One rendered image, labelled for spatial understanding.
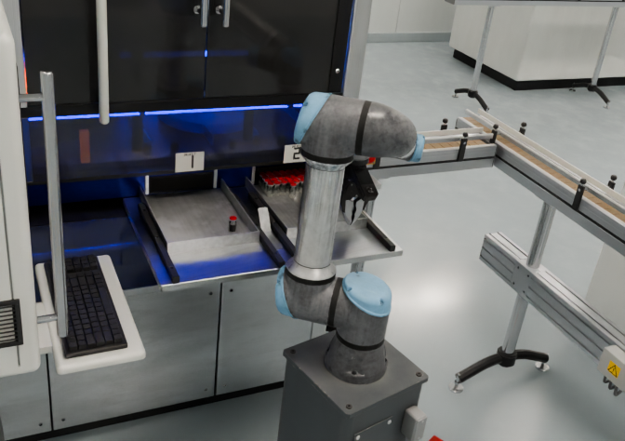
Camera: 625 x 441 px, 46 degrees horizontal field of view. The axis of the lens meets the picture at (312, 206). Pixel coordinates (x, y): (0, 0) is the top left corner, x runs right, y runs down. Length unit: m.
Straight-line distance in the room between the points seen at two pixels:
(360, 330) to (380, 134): 0.46
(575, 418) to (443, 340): 0.62
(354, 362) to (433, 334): 1.61
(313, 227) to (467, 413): 1.53
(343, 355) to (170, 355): 0.94
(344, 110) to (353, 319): 0.48
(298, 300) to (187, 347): 0.92
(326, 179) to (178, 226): 0.67
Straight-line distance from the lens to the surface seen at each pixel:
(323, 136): 1.51
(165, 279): 1.89
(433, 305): 3.51
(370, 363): 1.74
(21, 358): 1.72
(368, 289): 1.67
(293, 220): 2.18
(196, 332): 2.51
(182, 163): 2.17
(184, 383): 2.64
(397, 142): 1.53
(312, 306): 1.68
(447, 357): 3.21
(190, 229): 2.10
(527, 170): 2.76
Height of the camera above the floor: 1.93
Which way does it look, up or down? 27 degrees down
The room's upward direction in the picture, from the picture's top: 7 degrees clockwise
